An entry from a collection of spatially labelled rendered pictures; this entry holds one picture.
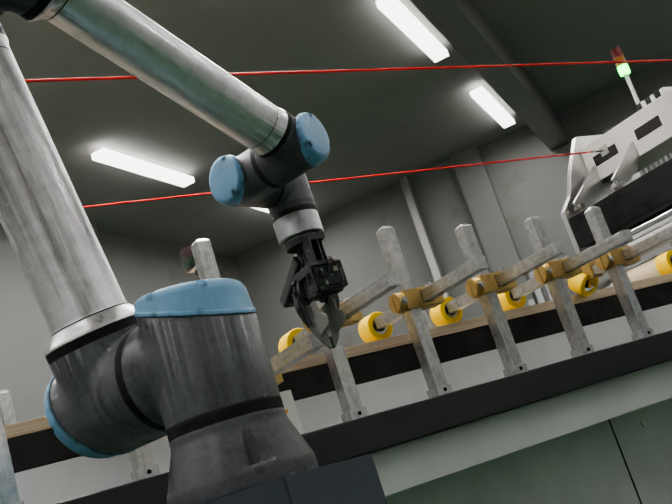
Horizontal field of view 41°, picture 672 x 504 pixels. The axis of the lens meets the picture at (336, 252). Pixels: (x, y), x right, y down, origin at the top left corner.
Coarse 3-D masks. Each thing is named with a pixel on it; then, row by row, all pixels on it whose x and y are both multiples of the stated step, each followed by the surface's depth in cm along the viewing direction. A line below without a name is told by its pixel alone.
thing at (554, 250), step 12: (540, 252) 221; (552, 252) 217; (564, 252) 217; (516, 264) 228; (528, 264) 225; (540, 264) 223; (504, 276) 233; (516, 276) 229; (456, 300) 250; (468, 300) 246
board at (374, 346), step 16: (608, 288) 286; (640, 288) 293; (544, 304) 271; (464, 320) 254; (480, 320) 257; (400, 336) 242; (432, 336) 247; (352, 352) 233; (368, 352) 235; (288, 368) 223; (304, 368) 225; (16, 432) 188; (32, 432) 189
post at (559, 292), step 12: (528, 228) 252; (540, 228) 251; (540, 240) 249; (552, 288) 247; (564, 288) 247; (564, 300) 245; (564, 312) 245; (576, 312) 246; (564, 324) 245; (576, 324) 244; (576, 336) 242; (576, 348) 243
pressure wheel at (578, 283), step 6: (576, 276) 276; (582, 276) 274; (588, 276) 274; (570, 282) 277; (576, 282) 275; (582, 282) 274; (570, 288) 279; (576, 288) 276; (582, 288) 275; (588, 288) 277; (594, 288) 278; (582, 294) 276; (588, 294) 277
